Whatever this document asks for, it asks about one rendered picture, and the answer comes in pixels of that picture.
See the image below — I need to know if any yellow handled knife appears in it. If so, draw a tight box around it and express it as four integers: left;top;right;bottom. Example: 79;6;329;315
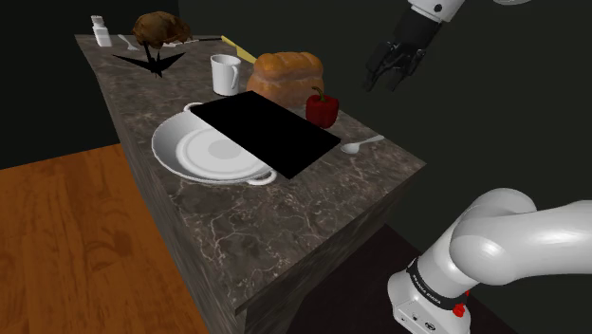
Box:
177;34;258;65

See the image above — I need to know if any golden bread loaf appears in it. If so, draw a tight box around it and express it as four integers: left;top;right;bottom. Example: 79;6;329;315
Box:
246;50;325;109

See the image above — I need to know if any white mug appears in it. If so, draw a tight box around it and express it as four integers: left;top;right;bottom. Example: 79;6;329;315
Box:
210;53;243;98

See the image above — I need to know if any white fork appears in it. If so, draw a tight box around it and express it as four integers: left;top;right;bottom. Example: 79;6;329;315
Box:
117;33;139;52

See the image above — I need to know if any white spoon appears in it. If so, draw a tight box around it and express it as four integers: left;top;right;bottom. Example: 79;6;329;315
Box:
341;134;386;156

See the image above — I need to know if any black paper crane figure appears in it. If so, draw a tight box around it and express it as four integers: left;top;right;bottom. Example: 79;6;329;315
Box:
112;42;187;79

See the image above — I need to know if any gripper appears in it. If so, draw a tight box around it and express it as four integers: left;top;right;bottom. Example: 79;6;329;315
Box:
363;8;443;93

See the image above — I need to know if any red bell pepper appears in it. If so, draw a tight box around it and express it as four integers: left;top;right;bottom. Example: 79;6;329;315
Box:
305;85;341;130

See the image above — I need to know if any white shaker bottle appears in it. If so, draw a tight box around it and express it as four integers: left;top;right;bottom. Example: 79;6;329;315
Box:
90;14;114;48

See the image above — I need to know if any white two-handled pan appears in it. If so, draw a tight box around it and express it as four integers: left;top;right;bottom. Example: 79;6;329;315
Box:
151;102;279;187

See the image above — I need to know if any brown crusty round bread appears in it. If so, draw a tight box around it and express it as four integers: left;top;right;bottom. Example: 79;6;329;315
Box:
131;10;194;50

